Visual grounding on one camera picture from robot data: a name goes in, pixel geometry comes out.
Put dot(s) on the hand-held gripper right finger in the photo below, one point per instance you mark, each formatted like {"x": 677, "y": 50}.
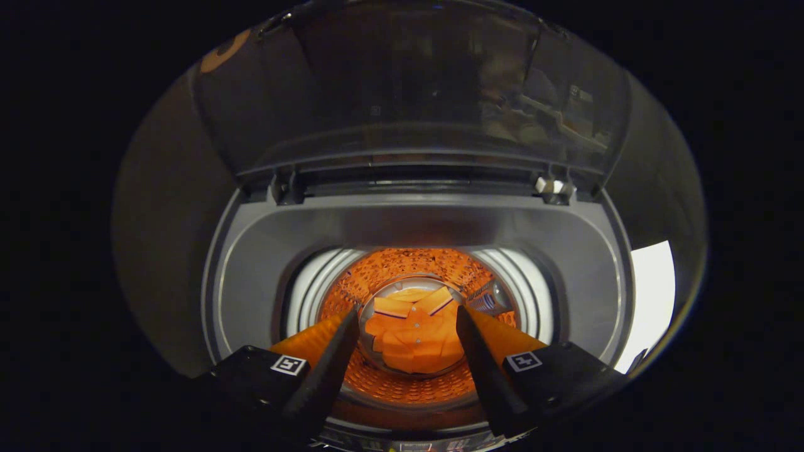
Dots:
{"x": 487, "y": 376}

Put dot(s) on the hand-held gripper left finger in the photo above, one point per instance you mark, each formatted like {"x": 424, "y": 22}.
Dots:
{"x": 323, "y": 376}

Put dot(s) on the yellow polo shirt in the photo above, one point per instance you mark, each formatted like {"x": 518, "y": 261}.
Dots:
{"x": 414, "y": 339}

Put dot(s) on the dark washing machine lid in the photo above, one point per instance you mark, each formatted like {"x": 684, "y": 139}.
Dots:
{"x": 408, "y": 81}

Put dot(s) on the white board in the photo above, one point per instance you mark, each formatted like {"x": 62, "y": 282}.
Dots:
{"x": 650, "y": 301}

